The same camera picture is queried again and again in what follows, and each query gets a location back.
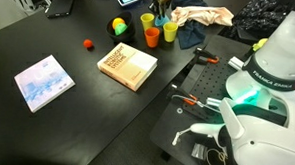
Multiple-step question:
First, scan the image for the silver metal cylinder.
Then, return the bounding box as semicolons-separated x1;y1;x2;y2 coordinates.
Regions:
205;96;223;108

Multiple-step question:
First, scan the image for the orange plastic cup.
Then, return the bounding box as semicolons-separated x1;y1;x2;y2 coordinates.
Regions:
143;26;162;50

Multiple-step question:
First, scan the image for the white and blue book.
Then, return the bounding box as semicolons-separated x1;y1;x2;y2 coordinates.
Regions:
12;53;78;114

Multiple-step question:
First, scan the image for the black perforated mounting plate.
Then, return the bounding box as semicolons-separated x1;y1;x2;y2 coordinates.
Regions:
145;31;269;165

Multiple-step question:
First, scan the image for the orange yellow ball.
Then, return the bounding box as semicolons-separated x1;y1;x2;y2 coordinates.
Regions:
112;16;127;31

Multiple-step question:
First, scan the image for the black speckled cloth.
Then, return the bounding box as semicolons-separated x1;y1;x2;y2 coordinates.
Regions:
232;0;290;40

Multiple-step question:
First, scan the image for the small red ball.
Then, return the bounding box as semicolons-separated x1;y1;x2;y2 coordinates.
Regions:
83;38;95;50

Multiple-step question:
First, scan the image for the white bracket block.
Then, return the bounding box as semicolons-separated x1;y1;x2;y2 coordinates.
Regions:
226;55;246;72

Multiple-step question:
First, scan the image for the peach cloth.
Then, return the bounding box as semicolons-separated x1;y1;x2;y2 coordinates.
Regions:
169;4;235;29

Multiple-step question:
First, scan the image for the tan rubber band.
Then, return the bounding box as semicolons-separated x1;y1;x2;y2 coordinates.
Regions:
204;146;229;165

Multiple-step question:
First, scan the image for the flat black device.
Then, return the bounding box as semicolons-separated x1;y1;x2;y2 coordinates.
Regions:
44;0;77;20

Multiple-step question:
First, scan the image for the black clamp with orange handle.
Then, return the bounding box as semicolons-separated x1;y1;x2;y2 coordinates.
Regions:
185;46;221;72
167;82;207;110

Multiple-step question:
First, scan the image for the yellow green small object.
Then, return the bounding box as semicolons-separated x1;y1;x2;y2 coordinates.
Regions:
251;37;269;53

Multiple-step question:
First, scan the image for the tan robotics textbook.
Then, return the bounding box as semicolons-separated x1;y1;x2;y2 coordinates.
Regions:
96;40;160;94

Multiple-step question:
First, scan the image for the green plastic toy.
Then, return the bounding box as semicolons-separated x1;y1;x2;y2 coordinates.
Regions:
114;22;129;37

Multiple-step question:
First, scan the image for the blue plastic cup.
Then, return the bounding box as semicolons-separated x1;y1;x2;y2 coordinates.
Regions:
154;13;171;28

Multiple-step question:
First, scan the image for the navy blue cloth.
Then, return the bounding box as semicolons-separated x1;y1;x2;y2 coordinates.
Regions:
170;0;211;50

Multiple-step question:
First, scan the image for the small clear plastic bag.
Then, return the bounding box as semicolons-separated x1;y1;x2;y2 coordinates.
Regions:
190;142;207;160

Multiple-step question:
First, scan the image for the black bowl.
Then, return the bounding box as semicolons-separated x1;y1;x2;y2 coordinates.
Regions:
105;10;138;45

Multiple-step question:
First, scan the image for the yellow plastic cup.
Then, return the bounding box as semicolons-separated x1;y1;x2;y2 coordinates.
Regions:
162;21;180;44
139;12;156;32

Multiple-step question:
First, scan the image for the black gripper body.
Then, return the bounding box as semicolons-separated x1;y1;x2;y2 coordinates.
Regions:
150;0;168;8

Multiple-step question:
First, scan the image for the thin grey wire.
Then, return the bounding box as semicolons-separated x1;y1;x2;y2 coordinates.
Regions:
171;92;221;116

